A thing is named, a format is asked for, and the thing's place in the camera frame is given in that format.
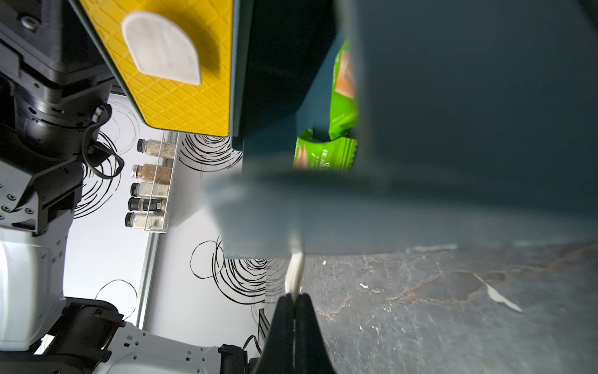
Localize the teal drawer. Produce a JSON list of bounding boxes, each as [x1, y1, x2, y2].
[[206, 1, 597, 258]]

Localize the green cookie packet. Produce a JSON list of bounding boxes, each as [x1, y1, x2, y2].
[[293, 129, 358, 171], [329, 38, 358, 140]]

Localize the yellow top drawer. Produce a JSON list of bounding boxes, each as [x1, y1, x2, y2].
[[78, 1, 237, 137]]

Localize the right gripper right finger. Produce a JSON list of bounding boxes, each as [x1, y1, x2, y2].
[[294, 294, 336, 374]]

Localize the spice jar brown contents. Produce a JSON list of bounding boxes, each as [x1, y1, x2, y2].
[[132, 164, 172, 185]]

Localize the white spice rack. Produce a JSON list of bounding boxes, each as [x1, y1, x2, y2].
[[136, 131, 179, 233]]

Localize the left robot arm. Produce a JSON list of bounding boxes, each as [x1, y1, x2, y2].
[[1, 1, 250, 373]]

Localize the teal drawer cabinet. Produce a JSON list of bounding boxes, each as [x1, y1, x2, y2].
[[67, 0, 356, 151]]

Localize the spice jar tan contents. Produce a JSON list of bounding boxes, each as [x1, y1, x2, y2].
[[136, 139, 177, 160]]

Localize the spice jar white contents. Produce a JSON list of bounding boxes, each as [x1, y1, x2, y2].
[[130, 182, 170, 199]]

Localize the spice jar light powder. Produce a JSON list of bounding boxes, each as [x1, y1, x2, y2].
[[125, 212, 164, 232]]

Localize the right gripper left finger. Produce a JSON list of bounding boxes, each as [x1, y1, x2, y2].
[[254, 294, 295, 374]]

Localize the spice jar dark contents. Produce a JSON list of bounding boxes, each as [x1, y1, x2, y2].
[[127, 197, 168, 212]]

